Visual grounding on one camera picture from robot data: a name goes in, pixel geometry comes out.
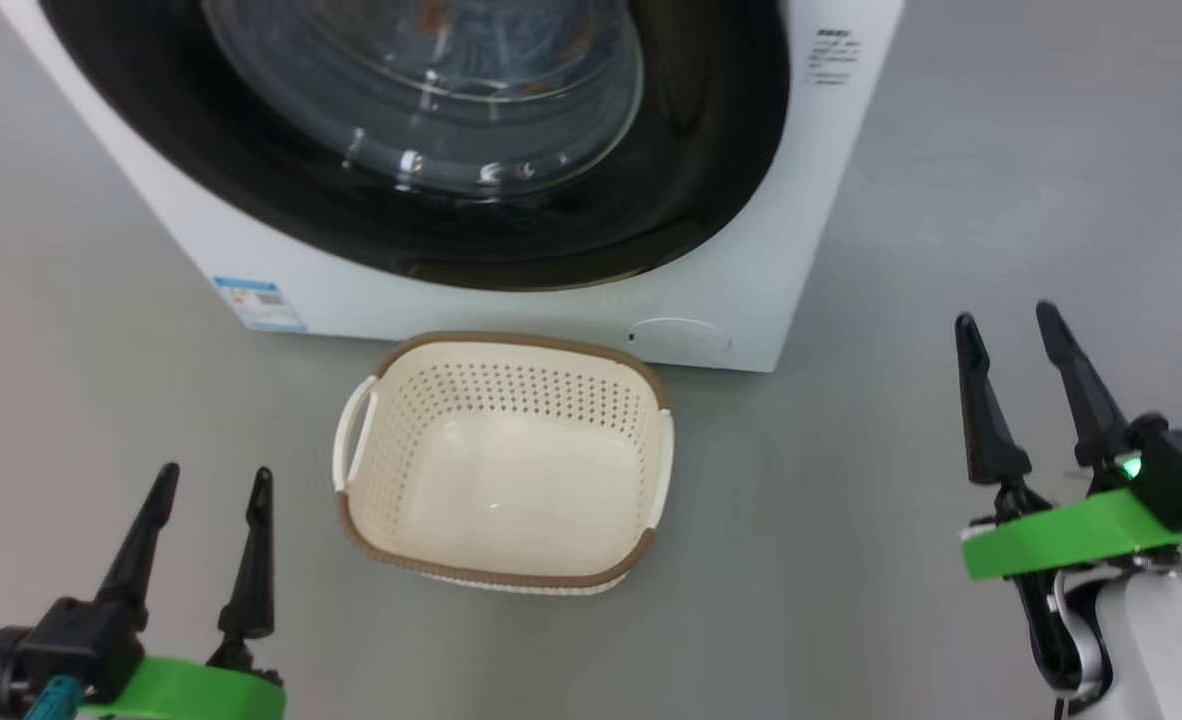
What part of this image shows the round white service flap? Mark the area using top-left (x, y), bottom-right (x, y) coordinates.
top-left (626, 318), bottom-right (734, 359)

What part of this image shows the white washing machine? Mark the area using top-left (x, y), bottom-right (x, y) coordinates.
top-left (0, 0), bottom-right (905, 373)

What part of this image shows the dark round washing machine door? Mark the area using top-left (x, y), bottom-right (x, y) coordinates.
top-left (39, 0), bottom-right (792, 293)

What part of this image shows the cream perforated laundry basket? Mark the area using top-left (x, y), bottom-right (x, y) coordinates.
top-left (333, 332), bottom-right (675, 597)

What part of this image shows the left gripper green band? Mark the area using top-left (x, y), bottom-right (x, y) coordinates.
top-left (79, 462), bottom-right (288, 720)

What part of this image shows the blue energy label sticker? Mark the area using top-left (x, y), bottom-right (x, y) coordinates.
top-left (213, 277), bottom-right (309, 333)

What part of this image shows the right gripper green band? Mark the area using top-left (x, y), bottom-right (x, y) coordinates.
top-left (954, 301), bottom-right (1182, 583)

